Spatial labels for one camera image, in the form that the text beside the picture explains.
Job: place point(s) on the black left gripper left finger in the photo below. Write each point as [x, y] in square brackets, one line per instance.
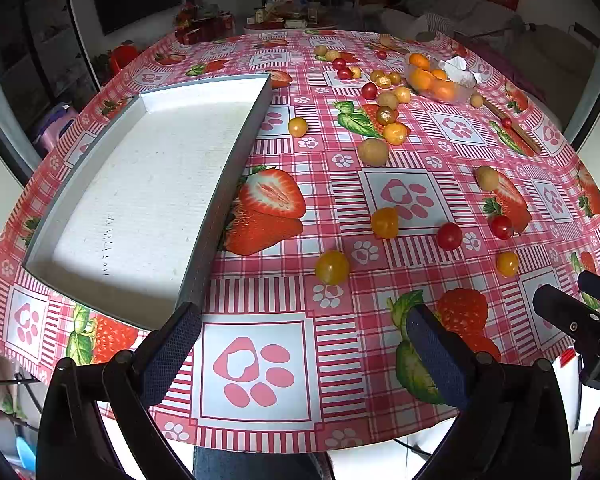
[72, 440]

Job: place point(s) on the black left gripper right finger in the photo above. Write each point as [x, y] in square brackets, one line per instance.
[511, 421]

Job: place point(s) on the red cherry tomato with stem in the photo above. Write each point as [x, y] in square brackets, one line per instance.
[501, 227]

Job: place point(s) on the orange yellow cherry tomato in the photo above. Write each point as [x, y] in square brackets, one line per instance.
[385, 223]

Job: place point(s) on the orange yellow physalis fruit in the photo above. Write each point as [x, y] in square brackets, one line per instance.
[396, 133]

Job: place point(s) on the small yellow cherry tomato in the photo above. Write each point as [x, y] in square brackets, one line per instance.
[507, 264]

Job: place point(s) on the white shallow tray box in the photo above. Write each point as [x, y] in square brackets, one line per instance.
[134, 228]

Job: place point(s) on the longan beside bowl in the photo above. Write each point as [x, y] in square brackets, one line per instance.
[476, 100]

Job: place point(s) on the strawberry pattern pink tablecloth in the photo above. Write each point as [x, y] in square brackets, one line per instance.
[285, 363]

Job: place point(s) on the clear glass fruit bowl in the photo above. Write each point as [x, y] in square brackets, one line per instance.
[443, 90]

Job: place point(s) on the white crumpled tissue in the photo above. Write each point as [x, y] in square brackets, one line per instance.
[457, 71]

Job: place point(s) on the mandarin orange in bowl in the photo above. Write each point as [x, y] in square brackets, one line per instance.
[421, 80]

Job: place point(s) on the dark greenish tomato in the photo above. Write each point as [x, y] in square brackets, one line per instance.
[386, 115]

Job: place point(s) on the mandarin orange top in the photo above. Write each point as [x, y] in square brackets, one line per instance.
[419, 60]

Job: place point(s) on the white sofa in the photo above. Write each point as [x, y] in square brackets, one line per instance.
[469, 18]

